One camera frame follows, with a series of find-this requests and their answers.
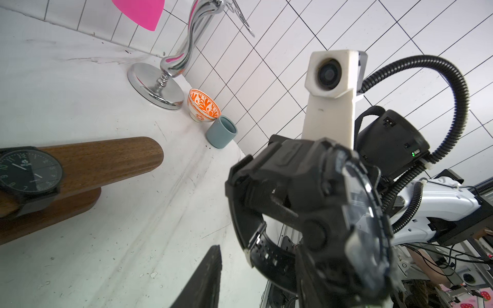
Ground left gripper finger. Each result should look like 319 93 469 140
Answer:
171 245 222 308

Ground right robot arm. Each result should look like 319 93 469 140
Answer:
354 55 492 246

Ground pink plastic wine glass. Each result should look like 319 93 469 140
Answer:
112 0 166 32

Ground black rugged digital watch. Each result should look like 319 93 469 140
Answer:
225 138 394 307

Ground brown wooden watch stand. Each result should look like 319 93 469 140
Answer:
1 137 164 244

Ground grey-blue ceramic cup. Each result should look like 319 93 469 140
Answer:
205 115 238 149

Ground black round analog watch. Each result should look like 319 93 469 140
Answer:
1 146 64 220

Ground orange patterned white bowl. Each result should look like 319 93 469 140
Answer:
187 89 222 123

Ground chrome wire glass holder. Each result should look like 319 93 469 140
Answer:
127 0 254 110

